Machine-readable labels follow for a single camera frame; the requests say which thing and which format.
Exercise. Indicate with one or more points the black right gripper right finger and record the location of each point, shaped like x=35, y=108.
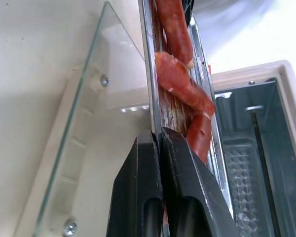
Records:
x=190, y=177

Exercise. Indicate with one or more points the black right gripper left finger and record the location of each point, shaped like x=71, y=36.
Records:
x=135, y=177

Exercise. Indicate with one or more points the silver metal baking tray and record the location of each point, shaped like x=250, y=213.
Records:
x=173, y=116

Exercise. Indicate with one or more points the glass toaster oven door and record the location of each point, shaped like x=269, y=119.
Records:
x=88, y=118

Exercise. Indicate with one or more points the white toaster oven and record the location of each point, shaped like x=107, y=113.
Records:
x=256, y=148

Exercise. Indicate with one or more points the short red sausage piece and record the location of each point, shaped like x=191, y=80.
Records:
x=185, y=86

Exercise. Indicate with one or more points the long red sausage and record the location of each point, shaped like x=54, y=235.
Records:
x=176, y=32

